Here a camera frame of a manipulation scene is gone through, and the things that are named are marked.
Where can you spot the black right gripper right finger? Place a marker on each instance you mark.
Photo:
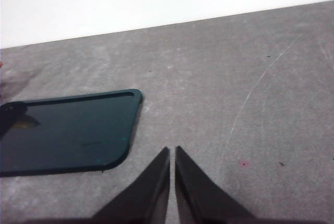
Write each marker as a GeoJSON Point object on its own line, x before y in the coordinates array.
{"type": "Point", "coordinates": [198, 198]}

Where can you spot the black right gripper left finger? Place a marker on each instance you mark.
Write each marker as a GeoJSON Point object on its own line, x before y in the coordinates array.
{"type": "Point", "coordinates": [146, 198]}

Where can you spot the dark rectangular tray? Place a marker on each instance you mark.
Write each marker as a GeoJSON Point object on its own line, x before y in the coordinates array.
{"type": "Point", "coordinates": [68, 135]}

